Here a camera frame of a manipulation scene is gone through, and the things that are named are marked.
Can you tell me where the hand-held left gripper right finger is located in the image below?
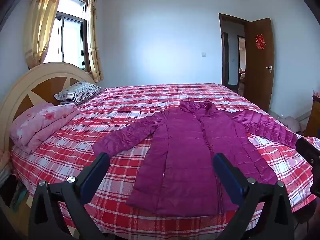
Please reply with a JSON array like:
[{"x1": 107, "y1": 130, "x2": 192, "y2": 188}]
[{"x1": 212, "y1": 153, "x2": 295, "y2": 240}]

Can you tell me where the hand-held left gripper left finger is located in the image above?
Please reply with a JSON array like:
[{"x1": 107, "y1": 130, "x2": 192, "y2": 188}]
[{"x1": 28, "y1": 152, "x2": 111, "y2": 240}]

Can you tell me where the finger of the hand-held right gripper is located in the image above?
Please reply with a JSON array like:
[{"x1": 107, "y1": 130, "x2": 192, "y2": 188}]
[{"x1": 295, "y1": 137, "x2": 320, "y2": 167}]

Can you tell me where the purple puffer jacket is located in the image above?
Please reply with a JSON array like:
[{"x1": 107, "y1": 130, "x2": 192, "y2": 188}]
[{"x1": 91, "y1": 100, "x2": 298, "y2": 217}]

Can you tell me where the light wooden cabinet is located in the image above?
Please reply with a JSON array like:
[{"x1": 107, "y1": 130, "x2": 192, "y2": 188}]
[{"x1": 304, "y1": 95, "x2": 320, "y2": 138}]

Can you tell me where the pink bundle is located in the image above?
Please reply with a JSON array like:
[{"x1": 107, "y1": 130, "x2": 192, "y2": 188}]
[{"x1": 281, "y1": 116, "x2": 302, "y2": 133}]

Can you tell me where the pink floral quilt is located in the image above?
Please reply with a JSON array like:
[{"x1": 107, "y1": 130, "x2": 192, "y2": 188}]
[{"x1": 9, "y1": 102, "x2": 78, "y2": 155}]

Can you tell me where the bed with red plaid cover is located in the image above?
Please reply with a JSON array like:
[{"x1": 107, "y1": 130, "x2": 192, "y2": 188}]
[{"x1": 10, "y1": 82, "x2": 320, "y2": 240}]

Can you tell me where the brown wooden door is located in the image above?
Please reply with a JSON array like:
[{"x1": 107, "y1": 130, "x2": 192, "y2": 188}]
[{"x1": 244, "y1": 18, "x2": 275, "y2": 113}]

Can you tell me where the striped pillow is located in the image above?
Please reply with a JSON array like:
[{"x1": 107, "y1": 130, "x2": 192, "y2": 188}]
[{"x1": 54, "y1": 80, "x2": 104, "y2": 105}]

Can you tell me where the round wooden bed headboard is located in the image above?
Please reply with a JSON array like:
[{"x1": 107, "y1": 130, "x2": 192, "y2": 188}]
[{"x1": 0, "y1": 62, "x2": 98, "y2": 155}]

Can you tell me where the red paper door decoration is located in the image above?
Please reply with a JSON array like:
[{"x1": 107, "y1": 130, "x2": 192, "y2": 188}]
[{"x1": 255, "y1": 34, "x2": 266, "y2": 49}]

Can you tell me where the window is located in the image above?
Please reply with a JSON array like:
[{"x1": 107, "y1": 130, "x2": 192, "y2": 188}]
[{"x1": 44, "y1": 0, "x2": 90, "y2": 72}]

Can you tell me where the wide yellow curtain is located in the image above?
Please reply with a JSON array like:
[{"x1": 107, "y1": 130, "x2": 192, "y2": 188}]
[{"x1": 23, "y1": 0, "x2": 67, "y2": 68}]

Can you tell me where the brown door frame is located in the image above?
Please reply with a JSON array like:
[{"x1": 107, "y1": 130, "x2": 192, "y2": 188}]
[{"x1": 219, "y1": 13, "x2": 248, "y2": 95}]

